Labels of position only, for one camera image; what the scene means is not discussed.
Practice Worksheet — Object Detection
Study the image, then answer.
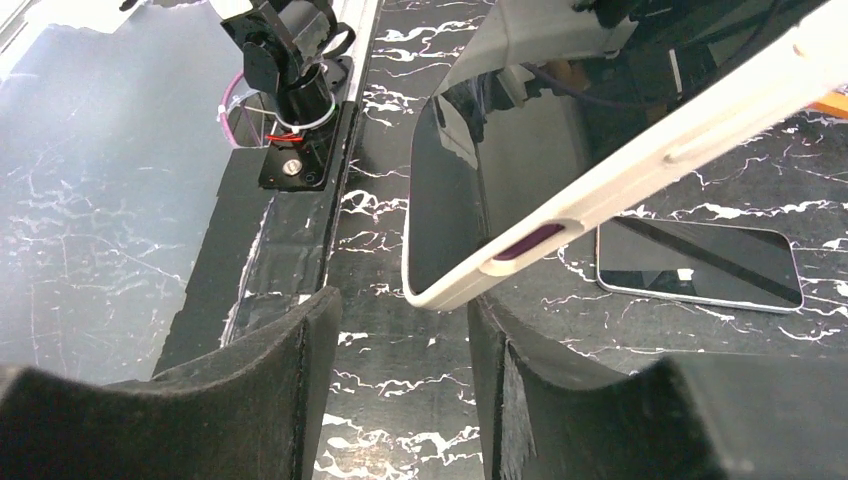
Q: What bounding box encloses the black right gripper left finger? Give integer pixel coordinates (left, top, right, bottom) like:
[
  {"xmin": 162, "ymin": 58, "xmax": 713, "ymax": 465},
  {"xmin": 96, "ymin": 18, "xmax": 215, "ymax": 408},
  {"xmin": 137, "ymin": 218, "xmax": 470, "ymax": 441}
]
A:
[{"xmin": 1, "ymin": 287, "xmax": 342, "ymax": 479}]

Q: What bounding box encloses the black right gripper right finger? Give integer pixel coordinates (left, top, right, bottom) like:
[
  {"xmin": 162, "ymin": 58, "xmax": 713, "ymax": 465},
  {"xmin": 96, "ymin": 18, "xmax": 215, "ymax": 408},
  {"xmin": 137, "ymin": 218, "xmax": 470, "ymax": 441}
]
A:
[{"xmin": 468, "ymin": 298, "xmax": 847, "ymax": 479}]

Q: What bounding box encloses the black phone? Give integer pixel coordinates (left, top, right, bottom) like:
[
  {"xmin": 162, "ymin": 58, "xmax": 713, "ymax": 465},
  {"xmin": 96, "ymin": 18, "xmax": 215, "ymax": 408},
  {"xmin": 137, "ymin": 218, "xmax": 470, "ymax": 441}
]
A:
[{"xmin": 595, "ymin": 216, "xmax": 804, "ymax": 314}]

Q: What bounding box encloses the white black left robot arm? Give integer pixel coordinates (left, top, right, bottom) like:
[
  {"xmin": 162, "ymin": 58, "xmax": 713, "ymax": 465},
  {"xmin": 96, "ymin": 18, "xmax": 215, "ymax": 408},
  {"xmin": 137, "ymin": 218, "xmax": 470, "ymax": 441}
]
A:
[{"xmin": 211, "ymin": 1, "xmax": 356, "ymax": 133}]

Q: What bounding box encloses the orange wooden shelf rack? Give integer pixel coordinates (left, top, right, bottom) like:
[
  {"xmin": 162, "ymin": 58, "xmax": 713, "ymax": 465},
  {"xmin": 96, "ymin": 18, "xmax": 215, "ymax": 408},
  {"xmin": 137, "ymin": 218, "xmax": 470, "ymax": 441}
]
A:
[{"xmin": 809, "ymin": 91, "xmax": 848, "ymax": 119}]

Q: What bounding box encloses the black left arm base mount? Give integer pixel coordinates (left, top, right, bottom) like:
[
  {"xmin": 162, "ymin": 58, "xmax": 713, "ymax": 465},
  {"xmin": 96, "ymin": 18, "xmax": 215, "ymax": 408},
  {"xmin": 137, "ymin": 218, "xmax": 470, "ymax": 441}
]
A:
[{"xmin": 258, "ymin": 55, "xmax": 353, "ymax": 192}]

